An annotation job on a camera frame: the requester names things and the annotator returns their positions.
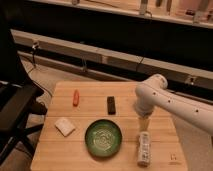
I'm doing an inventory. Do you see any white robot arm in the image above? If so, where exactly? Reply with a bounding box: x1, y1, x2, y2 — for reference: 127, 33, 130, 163
135, 74, 213, 136

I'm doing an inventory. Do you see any green ceramic bowl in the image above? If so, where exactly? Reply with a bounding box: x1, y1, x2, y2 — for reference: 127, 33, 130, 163
84, 119, 122, 158

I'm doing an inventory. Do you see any white plastic bottle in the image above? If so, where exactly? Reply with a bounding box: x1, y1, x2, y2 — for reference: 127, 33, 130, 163
137, 131, 151, 167

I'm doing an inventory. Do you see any black rectangular block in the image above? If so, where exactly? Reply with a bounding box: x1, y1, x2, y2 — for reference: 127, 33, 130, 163
107, 96, 116, 115

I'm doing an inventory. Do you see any white sponge block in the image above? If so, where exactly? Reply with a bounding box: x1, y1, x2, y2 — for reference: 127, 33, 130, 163
55, 117, 75, 137

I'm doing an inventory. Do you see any black office chair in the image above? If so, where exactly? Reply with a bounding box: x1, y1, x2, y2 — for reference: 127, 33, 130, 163
0, 16, 47, 165

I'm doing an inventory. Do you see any black hanging cable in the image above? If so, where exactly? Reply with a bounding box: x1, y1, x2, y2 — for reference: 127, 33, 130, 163
135, 10, 154, 73

